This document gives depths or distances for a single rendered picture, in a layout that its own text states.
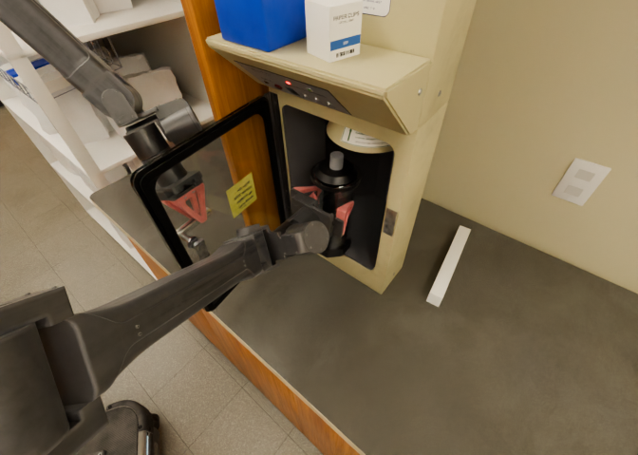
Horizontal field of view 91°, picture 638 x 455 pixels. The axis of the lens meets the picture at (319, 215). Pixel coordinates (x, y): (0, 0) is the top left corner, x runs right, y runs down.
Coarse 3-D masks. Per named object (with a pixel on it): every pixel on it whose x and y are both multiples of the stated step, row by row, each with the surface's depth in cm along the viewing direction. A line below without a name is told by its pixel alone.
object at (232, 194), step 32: (256, 128) 62; (192, 160) 52; (224, 160) 58; (256, 160) 66; (160, 192) 49; (192, 192) 54; (224, 192) 61; (256, 192) 70; (192, 224) 57; (224, 224) 65; (192, 256) 60
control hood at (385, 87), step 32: (256, 64) 46; (288, 64) 40; (320, 64) 39; (352, 64) 39; (384, 64) 39; (416, 64) 38; (352, 96) 39; (384, 96) 34; (416, 96) 41; (416, 128) 46
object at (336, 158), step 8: (336, 152) 64; (328, 160) 68; (336, 160) 63; (344, 160) 68; (320, 168) 65; (328, 168) 65; (336, 168) 65; (344, 168) 66; (352, 168) 66; (320, 176) 65; (328, 176) 64; (336, 176) 64; (344, 176) 64; (352, 176) 65; (336, 184) 64
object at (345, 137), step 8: (328, 128) 64; (336, 128) 61; (344, 128) 59; (328, 136) 63; (336, 136) 61; (344, 136) 60; (352, 136) 59; (360, 136) 58; (368, 136) 58; (344, 144) 60; (352, 144) 59; (360, 144) 59; (368, 144) 58; (376, 144) 58; (384, 144) 58; (360, 152) 59; (368, 152) 59; (376, 152) 59; (384, 152) 59
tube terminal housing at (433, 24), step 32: (416, 0) 37; (448, 0) 36; (384, 32) 42; (416, 32) 39; (448, 32) 40; (448, 64) 45; (288, 96) 60; (448, 96) 51; (352, 128) 55; (384, 128) 50; (416, 160) 53; (416, 192) 62; (384, 256) 70; (384, 288) 79
